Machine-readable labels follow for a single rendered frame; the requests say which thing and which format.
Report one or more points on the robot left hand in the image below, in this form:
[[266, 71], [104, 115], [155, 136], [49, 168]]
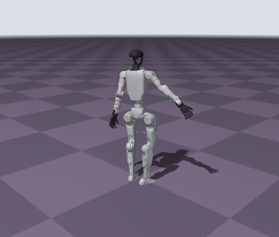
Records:
[[113, 120]]

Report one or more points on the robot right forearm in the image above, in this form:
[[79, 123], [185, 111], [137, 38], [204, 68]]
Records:
[[170, 95]]

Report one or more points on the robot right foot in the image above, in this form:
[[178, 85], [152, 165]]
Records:
[[144, 182]]

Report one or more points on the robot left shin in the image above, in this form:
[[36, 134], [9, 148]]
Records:
[[131, 156]]

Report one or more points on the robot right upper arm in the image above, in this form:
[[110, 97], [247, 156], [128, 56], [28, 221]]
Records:
[[150, 75]]

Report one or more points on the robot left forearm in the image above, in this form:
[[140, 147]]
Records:
[[117, 104]]

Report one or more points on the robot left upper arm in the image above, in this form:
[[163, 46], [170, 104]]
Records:
[[121, 84]]

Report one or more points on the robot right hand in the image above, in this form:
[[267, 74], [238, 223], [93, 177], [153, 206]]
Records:
[[185, 109]]

